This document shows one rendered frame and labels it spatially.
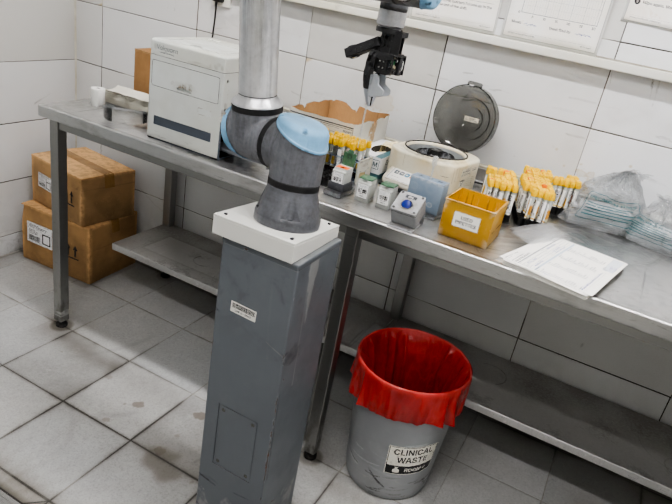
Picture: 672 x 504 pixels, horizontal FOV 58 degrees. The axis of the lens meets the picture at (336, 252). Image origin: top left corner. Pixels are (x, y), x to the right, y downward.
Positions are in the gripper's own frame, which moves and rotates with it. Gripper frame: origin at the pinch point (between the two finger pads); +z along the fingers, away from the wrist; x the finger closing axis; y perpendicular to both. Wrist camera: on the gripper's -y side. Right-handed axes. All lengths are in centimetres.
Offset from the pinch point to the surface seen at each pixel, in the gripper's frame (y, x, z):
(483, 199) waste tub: 38.9, 3.3, 16.5
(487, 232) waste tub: 46, -9, 21
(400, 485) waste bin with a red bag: 44, -10, 106
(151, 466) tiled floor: -19, -51, 114
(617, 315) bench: 80, -11, 27
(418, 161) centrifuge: 13.5, 13.4, 15.2
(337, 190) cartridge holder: 2.6, -11.2, 24.0
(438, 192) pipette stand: 27.9, -1.2, 17.6
